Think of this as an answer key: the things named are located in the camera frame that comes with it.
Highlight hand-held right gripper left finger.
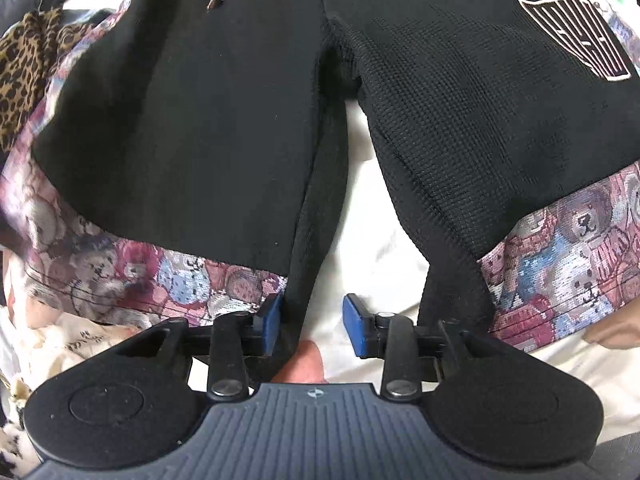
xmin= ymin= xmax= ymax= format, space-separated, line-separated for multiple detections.
xmin=117 ymin=293 xmax=285 ymax=402

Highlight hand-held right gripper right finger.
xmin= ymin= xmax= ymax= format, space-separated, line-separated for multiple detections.
xmin=342 ymin=293 xmax=507 ymax=402

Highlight leopard print cloth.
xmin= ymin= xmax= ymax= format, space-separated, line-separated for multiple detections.
xmin=0 ymin=7 xmax=101 ymax=153

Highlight black shorts with teddy trim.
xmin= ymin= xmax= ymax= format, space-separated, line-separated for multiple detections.
xmin=0 ymin=0 xmax=640 ymax=383

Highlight white printed blanket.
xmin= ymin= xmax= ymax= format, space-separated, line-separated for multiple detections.
xmin=0 ymin=0 xmax=640 ymax=461

